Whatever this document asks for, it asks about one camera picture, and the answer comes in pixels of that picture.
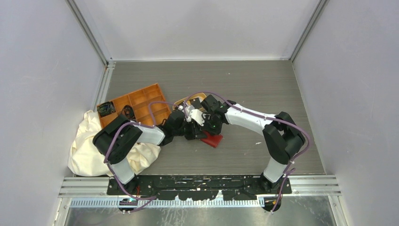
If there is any orange compartment organizer tray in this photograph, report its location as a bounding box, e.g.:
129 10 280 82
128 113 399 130
98 83 171 127

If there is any cream cloth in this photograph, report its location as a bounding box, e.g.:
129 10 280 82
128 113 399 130
68 110 161 177

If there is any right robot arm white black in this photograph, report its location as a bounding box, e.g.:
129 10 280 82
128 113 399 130
201 95 305 194

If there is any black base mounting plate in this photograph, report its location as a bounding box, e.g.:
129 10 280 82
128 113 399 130
107 175 292 201

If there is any dark bundle in organizer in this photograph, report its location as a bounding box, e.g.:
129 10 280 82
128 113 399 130
97 101 116 118

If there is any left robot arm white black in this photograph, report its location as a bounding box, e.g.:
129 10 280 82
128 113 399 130
93 109 206 194

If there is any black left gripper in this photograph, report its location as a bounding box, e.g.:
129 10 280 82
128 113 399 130
173 121 207 140

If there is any black card in tray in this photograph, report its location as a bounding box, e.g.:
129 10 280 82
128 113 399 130
189 97 202 109

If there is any red leather card holder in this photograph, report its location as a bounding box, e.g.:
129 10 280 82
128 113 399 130
200 131 223 148

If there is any black roll in organizer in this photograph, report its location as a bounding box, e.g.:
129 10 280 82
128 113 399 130
121 105 136 121

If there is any tan oval tray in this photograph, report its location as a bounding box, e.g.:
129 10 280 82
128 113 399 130
172 92 207 113

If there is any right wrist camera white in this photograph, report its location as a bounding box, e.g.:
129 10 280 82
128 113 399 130
185 106 205 126

